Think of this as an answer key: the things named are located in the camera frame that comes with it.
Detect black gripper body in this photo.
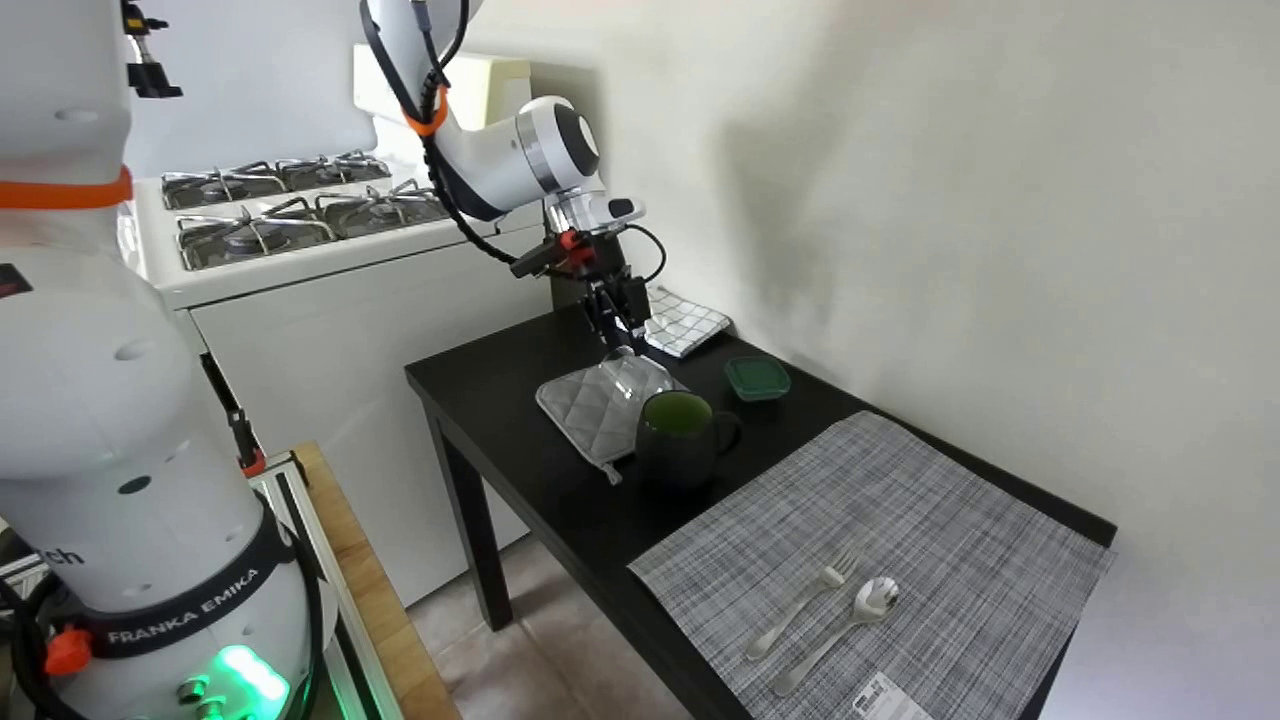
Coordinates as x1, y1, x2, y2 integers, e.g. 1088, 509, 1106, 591
512, 194, 644, 319

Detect clear glass cup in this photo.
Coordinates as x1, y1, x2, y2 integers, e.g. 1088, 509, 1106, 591
587, 357, 674, 412

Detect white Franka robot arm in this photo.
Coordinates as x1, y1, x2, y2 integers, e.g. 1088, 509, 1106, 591
0, 0, 331, 720

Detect white checked folded cloth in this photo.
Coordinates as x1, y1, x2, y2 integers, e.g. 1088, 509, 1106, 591
644, 282, 730, 360

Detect grey quilted pot holder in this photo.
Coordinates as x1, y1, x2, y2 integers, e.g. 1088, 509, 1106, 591
537, 357, 674, 483

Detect black side table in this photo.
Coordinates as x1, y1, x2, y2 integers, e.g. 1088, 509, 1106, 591
406, 310, 1117, 720

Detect small green dish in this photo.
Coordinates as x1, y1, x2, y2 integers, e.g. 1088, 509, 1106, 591
724, 357, 793, 405

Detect dark green mug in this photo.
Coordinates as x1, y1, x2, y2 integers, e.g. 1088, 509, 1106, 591
637, 392, 739, 497

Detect white gas stove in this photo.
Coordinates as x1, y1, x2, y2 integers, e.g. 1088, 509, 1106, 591
114, 39, 561, 611

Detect silver fork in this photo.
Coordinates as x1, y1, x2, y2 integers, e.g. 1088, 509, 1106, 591
742, 551, 860, 664

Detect grey woven placemat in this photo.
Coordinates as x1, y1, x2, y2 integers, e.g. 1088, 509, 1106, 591
630, 412, 1106, 720

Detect silver spoon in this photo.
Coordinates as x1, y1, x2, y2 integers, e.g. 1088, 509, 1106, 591
773, 575, 898, 695

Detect wooden plank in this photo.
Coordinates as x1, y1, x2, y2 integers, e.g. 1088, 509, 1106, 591
291, 447, 461, 720

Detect white label tag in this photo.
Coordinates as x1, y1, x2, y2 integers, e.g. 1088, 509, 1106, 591
853, 673, 932, 720

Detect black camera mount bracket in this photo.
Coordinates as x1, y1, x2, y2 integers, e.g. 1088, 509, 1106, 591
119, 0, 175, 101

